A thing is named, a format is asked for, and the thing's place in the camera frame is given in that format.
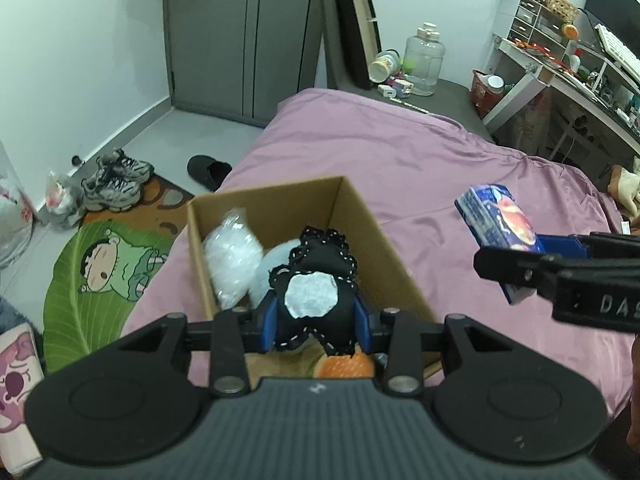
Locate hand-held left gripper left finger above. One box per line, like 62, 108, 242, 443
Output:
117, 294, 278, 397

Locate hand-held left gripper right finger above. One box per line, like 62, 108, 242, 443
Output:
352, 296, 494, 397

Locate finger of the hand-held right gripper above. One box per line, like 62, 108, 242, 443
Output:
473, 245, 577, 302
536, 231, 640, 262

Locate burger plush toy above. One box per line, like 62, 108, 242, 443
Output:
300, 344, 377, 380

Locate pale blue round pouch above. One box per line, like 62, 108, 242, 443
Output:
249, 241, 303, 308

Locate white crinkly plastic packet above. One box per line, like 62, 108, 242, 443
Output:
202, 208, 266, 311

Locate black cloth toy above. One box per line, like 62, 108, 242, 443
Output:
269, 226, 360, 357

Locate brown cardboard box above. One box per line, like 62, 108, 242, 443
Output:
186, 176, 446, 392

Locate beige plush toy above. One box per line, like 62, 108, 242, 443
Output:
607, 157, 640, 221

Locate pink bed sheet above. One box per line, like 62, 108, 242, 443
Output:
120, 87, 637, 461

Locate brown orange floor mat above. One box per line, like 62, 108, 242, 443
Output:
82, 174, 197, 241

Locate black slipper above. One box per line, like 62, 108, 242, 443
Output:
187, 155, 234, 192

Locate white desk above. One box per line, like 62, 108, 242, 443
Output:
482, 35, 640, 181

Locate red container white lid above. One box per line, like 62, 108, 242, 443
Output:
471, 70, 506, 119

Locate dark grey bedside platform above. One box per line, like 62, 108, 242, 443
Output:
360, 79, 497, 142

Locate green leaf cartoon rug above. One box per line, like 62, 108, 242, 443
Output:
42, 220, 177, 377

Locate grey sneaker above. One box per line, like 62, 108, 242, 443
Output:
95, 149, 156, 182
81, 172, 144, 212

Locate white keyboard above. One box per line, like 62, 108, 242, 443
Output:
594, 24, 640, 75

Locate small white boxes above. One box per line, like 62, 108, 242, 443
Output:
377, 77, 416, 100

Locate clear plastic water jar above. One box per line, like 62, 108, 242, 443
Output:
402, 22, 446, 97

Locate white drawer organizer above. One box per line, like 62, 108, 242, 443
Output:
497, 0, 544, 49

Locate small clear plastic bag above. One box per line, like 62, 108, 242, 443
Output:
45, 170, 86, 231

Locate white round can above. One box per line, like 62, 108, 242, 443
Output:
369, 50, 404, 84

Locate woven basket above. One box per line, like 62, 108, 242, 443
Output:
542, 0, 581, 24

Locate pink printed white box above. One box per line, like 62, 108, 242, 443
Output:
0, 322, 47, 477

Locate large white plastic bag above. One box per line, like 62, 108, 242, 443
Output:
0, 145, 36, 269

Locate leaning dark board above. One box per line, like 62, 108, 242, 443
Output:
327, 0, 384, 92

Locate grey wardrobe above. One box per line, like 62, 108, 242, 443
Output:
162, 0, 322, 129

